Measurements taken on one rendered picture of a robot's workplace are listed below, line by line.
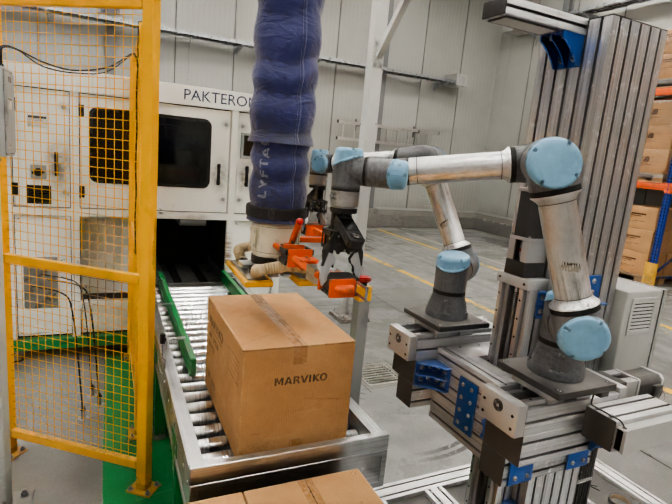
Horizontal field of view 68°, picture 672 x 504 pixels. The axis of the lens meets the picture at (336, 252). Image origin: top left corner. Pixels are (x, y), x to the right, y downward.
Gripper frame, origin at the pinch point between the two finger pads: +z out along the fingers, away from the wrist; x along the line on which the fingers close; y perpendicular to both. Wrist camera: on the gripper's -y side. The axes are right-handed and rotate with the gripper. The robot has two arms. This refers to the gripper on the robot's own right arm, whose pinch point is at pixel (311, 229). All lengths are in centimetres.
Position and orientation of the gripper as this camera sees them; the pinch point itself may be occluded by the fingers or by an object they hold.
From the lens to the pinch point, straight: 224.2
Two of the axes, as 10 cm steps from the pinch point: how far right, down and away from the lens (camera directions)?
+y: 4.1, 2.2, -8.9
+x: 9.1, 0.0, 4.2
